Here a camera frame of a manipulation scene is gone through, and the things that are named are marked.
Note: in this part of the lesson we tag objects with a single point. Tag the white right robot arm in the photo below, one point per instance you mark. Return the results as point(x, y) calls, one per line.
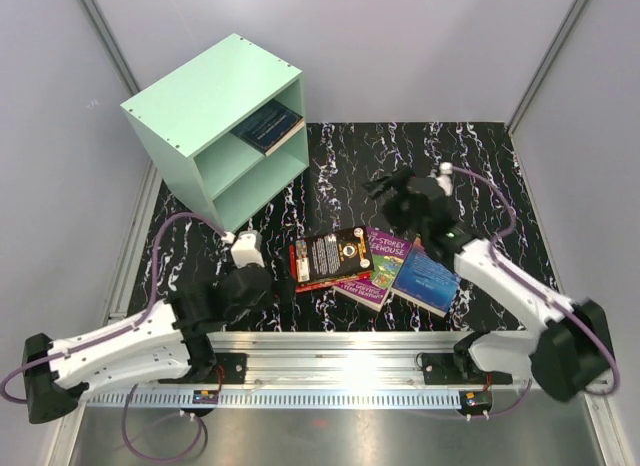
point(566, 348)

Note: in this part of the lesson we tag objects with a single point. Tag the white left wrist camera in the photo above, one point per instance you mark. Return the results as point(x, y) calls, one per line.
point(245, 248)

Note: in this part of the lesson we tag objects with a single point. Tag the aluminium mounting rail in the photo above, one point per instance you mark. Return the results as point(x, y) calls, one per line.
point(346, 358)

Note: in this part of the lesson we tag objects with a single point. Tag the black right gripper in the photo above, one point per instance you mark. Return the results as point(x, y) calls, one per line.
point(399, 179)

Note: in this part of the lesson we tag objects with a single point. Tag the purple treehouse book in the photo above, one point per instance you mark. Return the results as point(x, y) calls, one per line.
point(389, 253)

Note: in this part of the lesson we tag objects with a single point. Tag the black marbled table mat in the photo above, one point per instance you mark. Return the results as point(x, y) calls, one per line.
point(329, 195)

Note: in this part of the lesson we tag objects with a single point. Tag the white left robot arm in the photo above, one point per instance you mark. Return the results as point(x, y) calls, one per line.
point(168, 343)

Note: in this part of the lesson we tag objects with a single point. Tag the dark blue paperback book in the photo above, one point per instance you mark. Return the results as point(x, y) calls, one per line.
point(268, 127)

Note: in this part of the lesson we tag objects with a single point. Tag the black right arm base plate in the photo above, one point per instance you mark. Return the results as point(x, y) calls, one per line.
point(456, 369)

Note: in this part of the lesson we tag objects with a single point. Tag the mint green wooden shelf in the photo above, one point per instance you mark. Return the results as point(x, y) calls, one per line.
point(185, 122)

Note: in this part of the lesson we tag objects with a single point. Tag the red paperback book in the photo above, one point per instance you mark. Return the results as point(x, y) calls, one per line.
point(321, 284)

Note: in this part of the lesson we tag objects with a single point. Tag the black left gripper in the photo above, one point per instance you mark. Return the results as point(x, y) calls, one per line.
point(265, 299)

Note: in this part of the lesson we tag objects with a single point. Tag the white slotted cable duct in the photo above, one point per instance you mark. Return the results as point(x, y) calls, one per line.
point(281, 399)

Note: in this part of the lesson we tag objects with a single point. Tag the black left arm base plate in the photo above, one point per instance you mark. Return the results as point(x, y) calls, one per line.
point(228, 367)

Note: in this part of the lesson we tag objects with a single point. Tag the black paperback book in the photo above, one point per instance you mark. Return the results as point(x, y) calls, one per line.
point(327, 256)

